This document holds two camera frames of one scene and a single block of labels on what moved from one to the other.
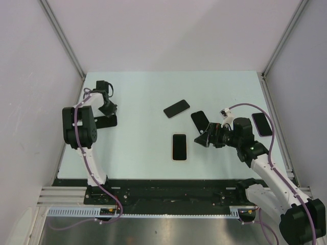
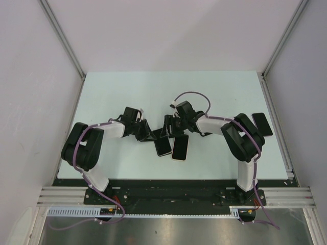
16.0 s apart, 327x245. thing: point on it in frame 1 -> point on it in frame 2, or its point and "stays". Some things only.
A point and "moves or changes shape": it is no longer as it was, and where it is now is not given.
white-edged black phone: (176, 108) moves or changes shape
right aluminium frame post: (297, 15) stays
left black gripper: (108, 109) -> (140, 130)
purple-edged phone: (262, 125) stays
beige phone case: (179, 147) stays
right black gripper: (212, 134) -> (171, 125)
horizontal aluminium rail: (76, 195) stays
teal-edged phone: (179, 146) stays
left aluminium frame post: (64, 39) stays
